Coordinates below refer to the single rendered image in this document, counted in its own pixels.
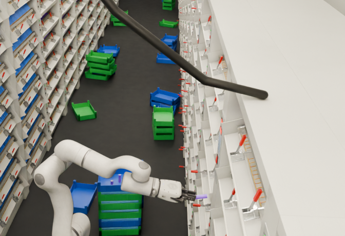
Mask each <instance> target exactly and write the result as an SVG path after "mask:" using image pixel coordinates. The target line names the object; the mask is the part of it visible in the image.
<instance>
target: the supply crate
mask: <svg viewBox="0 0 345 236"><path fill-rule="evenodd" d="M125 172H131V171H129V170H126V169H118V170H117V171H116V172H115V174H114V175H113V176H112V177H111V178H109V179H106V178H103V177H101V176H99V177H98V192H113V191H123V190H121V183H122V178H123V175H124V173H125ZM131 173H132V172H131ZM119 174H121V182H120V183H119ZM111 180H113V185H111V182H110V181H111Z"/></svg>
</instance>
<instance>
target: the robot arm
mask: <svg viewBox="0 0 345 236"><path fill-rule="evenodd" d="M72 163H75V164H77V165H79V166H81V167H83V168H85V169H87V170H89V171H91V172H93V173H95V174H97V175H99V176H101V177H103V178H106V179H109V178H111V177H112V176H113V175H114V174H115V172H116V171H117V170H118V169H126V170H129V171H131V172H132V173H131V172H125V173H124V175H123V178H122V183H121V190H123V191H127V192H132V193H137V194H141V195H146V196H150V197H155V196H156V197H158V198H161V199H163V200H166V201H170V202H175V203H178V202H179V203H182V202H183V201H186V200H189V201H195V199H196V192H195V191H191V190H187V189H186V188H184V187H183V186H182V184H181V183H180V182H177V181H171V180H159V179H157V178H152V177H149V176H150V173H151V167H150V166H149V165H148V164H147V163H146V162H144V161H142V160H140V159H138V158H135V157H133V156H129V155H124V156H120V157H118V158H115V159H109V158H107V157H105V156H103V155H101V154H99V153H97V152H96V151H94V150H92V149H90V148H88V147H86V146H84V145H82V144H80V143H78V142H75V141H73V140H63V141H61V142H59V143H58V144H57V145H56V146H55V148H54V154H52V155H51V156H50V157H49V158H48V159H46V160H45V161H44V162H42V163H41V164H40V165H39V166H38V167H37V168H36V170H35V172H34V181H35V183H36V185H37V186H38V187H39V188H41V189H44V190H45V191H47V192H48V194H49V196H50V198H51V202H52V205H53V210H54V218H53V227H52V236H89V234H90V220H89V218H88V217H87V216H86V215H85V214H83V213H75V214H73V200H72V195H71V192H70V189H69V187H68V186H67V185H65V184H62V183H59V182H58V178H59V176H60V175H61V174H62V173H63V172H64V171H65V170H66V169H67V168H68V167H69V166H70V165H71V164H72Z"/></svg>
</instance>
